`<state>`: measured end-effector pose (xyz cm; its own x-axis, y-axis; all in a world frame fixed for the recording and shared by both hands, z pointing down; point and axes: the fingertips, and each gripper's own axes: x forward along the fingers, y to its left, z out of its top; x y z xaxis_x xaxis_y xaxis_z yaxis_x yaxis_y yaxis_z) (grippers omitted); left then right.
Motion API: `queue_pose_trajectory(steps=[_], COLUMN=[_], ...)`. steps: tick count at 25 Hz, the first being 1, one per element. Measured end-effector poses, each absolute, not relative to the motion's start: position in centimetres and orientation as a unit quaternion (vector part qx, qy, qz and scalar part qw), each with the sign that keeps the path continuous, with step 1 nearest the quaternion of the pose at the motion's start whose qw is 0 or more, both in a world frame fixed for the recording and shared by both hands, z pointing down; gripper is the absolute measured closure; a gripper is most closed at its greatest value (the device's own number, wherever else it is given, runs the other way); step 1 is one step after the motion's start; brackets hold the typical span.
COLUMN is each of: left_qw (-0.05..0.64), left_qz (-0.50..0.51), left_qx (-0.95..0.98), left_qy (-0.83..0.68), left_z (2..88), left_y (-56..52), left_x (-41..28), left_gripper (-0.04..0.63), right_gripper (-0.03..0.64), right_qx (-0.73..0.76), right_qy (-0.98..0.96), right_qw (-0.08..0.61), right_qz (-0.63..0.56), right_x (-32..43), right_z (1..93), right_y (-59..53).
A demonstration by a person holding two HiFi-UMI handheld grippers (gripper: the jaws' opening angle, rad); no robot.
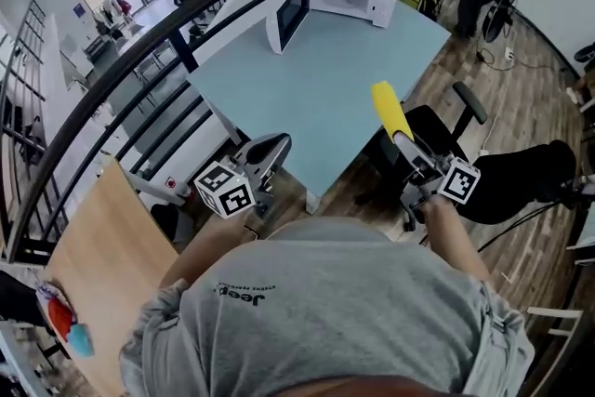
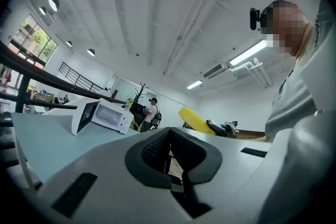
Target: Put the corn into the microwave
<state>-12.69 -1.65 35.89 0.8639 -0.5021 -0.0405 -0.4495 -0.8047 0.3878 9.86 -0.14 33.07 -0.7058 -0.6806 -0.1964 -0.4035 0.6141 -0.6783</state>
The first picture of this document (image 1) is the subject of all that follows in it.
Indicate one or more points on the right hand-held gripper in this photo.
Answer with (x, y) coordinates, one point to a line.
(460, 181)

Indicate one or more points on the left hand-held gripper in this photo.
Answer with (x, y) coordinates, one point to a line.
(223, 190)

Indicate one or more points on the yellow corn cob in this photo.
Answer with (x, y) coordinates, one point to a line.
(389, 107)

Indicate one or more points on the person's right forearm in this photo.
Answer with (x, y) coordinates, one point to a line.
(453, 237)

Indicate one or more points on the person's left forearm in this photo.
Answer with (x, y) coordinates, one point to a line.
(209, 251)

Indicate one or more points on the white power strip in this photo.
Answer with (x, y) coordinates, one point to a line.
(483, 150)

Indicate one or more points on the black office chair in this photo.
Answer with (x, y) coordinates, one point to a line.
(520, 181)

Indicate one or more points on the black curved railing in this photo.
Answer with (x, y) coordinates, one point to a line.
(183, 51)

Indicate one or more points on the white extension socket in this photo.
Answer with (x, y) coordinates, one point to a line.
(510, 55)

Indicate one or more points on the person's grey T-shirt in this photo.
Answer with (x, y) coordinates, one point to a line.
(325, 302)

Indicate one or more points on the light wooden table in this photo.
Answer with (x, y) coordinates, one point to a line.
(107, 255)

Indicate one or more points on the red plastic bag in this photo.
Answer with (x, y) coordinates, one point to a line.
(60, 316)

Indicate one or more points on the blue plastic bag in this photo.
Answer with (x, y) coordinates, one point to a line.
(81, 339)

